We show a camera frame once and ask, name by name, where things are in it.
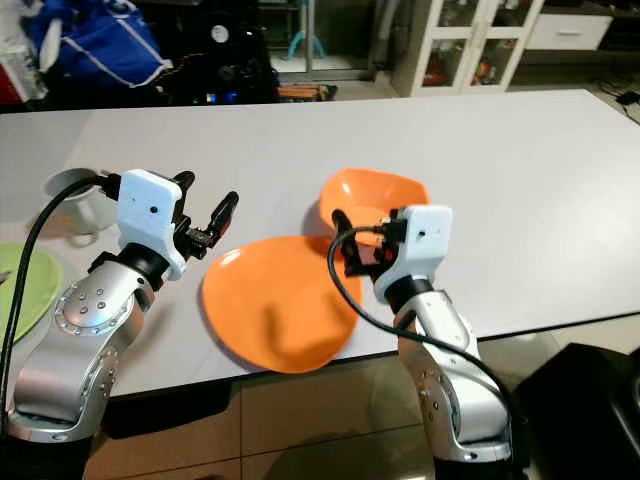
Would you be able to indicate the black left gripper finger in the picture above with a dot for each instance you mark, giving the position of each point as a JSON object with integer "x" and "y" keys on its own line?
{"x": 184, "y": 184}
{"x": 223, "y": 214}

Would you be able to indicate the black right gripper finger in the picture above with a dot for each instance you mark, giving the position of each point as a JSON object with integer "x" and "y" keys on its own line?
{"x": 390, "y": 215}
{"x": 344, "y": 232}

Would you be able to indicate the orange bowl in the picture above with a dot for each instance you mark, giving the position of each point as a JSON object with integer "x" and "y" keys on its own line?
{"x": 370, "y": 190}

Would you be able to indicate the orange plate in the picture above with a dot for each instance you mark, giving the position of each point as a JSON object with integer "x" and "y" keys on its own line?
{"x": 280, "y": 305}

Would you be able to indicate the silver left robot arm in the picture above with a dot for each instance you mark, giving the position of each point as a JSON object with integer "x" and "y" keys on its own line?
{"x": 75, "y": 350}

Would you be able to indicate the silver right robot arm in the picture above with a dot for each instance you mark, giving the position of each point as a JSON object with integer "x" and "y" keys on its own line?
{"x": 465, "y": 390}

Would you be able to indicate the grey cup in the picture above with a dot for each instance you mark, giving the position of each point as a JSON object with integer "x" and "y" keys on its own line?
{"x": 75, "y": 205}

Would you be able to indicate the black machine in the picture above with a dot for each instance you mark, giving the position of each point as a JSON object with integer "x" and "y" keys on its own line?
{"x": 220, "y": 55}

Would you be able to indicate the blue bag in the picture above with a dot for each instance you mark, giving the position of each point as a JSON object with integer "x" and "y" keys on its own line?
{"x": 105, "y": 45}

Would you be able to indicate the green plate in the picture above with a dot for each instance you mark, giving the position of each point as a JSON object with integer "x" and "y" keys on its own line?
{"x": 35, "y": 290}

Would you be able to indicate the teal stool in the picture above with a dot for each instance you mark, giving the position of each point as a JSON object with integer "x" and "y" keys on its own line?
{"x": 305, "y": 44}

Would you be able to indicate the white glass door cabinet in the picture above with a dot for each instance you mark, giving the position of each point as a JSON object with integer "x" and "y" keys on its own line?
{"x": 465, "y": 45}

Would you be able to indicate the red cardboard box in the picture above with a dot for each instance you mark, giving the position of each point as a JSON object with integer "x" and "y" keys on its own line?
{"x": 15, "y": 50}

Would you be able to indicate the white drawer unit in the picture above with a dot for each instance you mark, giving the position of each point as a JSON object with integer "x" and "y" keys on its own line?
{"x": 570, "y": 30}

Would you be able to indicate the black bin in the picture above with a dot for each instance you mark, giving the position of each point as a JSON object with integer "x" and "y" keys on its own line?
{"x": 585, "y": 410}

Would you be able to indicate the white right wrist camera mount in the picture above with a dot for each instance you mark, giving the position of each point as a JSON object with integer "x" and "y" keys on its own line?
{"x": 422, "y": 245}

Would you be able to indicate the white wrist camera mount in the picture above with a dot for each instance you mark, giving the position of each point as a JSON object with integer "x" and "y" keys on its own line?
{"x": 422, "y": 245}
{"x": 150, "y": 215}

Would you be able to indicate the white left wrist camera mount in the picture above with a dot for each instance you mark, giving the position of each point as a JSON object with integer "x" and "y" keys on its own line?
{"x": 150, "y": 215}

